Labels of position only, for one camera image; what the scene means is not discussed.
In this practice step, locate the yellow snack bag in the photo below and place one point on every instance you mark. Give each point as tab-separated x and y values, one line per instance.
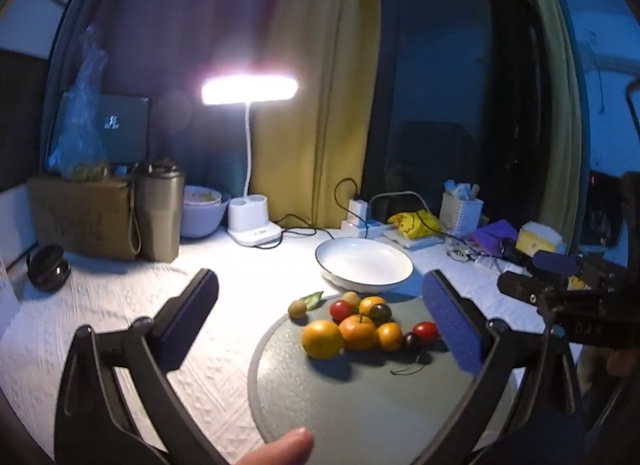
412	224

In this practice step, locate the person's right hand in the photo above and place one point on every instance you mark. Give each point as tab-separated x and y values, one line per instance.
625	360

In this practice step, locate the white desk lamp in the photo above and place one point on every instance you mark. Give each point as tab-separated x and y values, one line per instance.
252	227

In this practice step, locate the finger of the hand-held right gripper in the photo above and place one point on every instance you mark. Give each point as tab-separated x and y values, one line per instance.
550	261
520	290

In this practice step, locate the yellow curtain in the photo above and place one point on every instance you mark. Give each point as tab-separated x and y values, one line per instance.
320	120

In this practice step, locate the pale purple bowl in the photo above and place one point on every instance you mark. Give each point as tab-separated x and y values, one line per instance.
200	225

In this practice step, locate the white plate with dark rim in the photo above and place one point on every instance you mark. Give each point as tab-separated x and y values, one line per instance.
362	262

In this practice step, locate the dark cherry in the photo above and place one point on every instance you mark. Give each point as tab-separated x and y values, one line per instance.
411	341
381	313

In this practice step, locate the dark green box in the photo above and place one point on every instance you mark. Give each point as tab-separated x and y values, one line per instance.
125	130

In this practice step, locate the grey metal tumbler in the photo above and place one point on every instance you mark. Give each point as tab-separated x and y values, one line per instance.
157	215

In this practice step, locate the white bowl with food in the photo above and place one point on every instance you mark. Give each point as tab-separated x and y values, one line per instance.
200	195

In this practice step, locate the purple cloth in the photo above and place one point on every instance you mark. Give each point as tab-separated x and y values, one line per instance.
492	234

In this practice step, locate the large brown longan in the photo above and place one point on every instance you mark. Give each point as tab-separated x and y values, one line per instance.
351	299

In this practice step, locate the large orange tangerine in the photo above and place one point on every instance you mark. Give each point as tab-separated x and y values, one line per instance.
322	340

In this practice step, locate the blue plastic bag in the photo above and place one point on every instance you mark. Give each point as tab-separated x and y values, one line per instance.
82	120

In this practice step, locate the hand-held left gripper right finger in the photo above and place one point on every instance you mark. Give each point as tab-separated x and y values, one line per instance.
452	325

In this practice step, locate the grey purple curtain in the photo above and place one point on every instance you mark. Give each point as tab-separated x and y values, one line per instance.
190	20

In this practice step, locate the yellow sponge block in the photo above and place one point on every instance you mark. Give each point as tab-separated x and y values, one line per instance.
537	240

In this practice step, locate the pale green curtain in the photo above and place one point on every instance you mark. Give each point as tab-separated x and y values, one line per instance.
560	145

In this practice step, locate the red cherry tomato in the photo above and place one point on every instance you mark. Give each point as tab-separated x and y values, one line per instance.
425	330
341	311

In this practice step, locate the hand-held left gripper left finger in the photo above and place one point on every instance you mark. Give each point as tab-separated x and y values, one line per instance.
187	317

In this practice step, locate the small pale bottle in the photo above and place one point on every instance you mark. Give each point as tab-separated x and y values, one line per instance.
452	187

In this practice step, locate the black device with red light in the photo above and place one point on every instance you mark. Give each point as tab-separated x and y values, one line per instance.
605	210

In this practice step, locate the round grey placemat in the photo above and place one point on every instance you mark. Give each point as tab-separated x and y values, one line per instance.
360	405

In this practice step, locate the green leaf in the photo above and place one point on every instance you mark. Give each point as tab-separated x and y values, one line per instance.
314	298

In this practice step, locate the white power strip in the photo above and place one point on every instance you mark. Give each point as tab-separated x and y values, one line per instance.
372	231

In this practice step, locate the brown cardboard box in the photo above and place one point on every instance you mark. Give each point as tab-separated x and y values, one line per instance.
80	217

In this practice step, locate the flat white box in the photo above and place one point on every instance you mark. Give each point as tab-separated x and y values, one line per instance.
420	242

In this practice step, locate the white perforated basket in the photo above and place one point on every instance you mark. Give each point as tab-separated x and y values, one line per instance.
460	217

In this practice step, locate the small brown longan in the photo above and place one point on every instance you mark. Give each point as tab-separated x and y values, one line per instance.
299	307

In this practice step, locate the small orange tangerine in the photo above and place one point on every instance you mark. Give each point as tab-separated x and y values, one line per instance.
390	337

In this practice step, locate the person's left hand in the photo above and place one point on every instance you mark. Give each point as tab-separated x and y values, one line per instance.
280	450

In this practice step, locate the white charger plug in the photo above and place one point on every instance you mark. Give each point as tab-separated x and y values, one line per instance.
358	209

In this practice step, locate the black round case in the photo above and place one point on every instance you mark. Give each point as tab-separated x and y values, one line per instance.
47	269

